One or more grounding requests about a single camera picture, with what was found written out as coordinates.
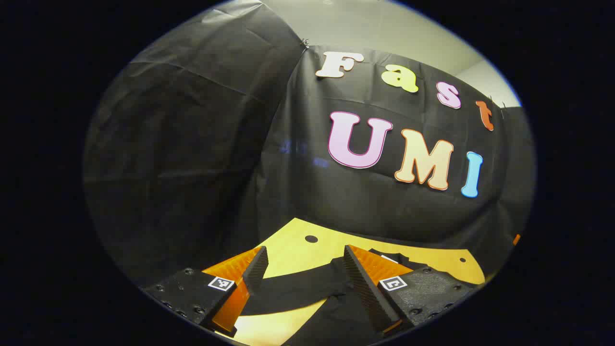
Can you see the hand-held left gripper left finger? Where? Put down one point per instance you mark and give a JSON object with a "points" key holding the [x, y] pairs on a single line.
{"points": [[255, 271]]}

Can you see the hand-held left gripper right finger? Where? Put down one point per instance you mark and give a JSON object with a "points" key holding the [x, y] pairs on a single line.
{"points": [[367, 288]]}

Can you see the black backdrop cloth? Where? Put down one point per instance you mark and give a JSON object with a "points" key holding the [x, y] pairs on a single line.
{"points": [[202, 144]]}

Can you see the black buttoned cardigan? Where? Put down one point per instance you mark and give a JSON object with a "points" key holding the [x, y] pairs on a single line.
{"points": [[298, 290]]}

